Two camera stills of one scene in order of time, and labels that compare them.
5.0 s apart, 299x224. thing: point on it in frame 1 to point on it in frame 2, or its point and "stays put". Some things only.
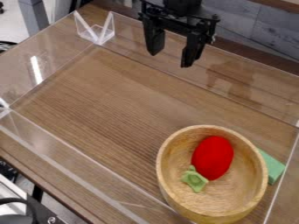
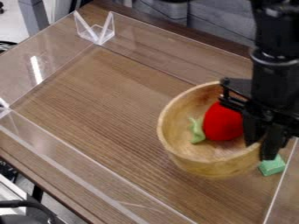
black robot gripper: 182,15 to 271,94
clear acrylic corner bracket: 96,33 stays put
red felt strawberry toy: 211,158 to 223,122
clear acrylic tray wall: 89,102 stays put
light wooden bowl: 226,199 to 212,157
